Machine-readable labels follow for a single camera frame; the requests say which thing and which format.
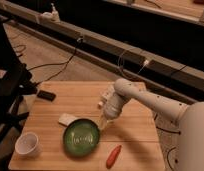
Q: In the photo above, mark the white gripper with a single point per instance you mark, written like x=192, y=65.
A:
x=112, y=110

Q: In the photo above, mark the green ceramic bowl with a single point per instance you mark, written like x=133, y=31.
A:
x=81, y=137

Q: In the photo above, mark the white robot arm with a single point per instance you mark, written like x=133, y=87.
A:
x=189, y=119

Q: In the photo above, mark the white tube bottle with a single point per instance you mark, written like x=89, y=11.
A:
x=105, y=96

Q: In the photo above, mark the orange carrot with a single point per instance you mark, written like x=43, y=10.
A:
x=113, y=156

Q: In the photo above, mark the white sponge block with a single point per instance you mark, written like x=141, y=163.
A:
x=66, y=119

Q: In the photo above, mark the black phone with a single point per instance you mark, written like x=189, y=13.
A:
x=46, y=95

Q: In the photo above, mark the white cup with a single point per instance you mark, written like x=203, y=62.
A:
x=27, y=145

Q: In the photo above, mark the black chair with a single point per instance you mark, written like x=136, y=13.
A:
x=14, y=83

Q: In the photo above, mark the metal rail beam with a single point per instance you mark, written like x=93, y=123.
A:
x=160, y=50

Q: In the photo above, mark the white clamp on rail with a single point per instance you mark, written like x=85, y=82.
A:
x=53, y=15

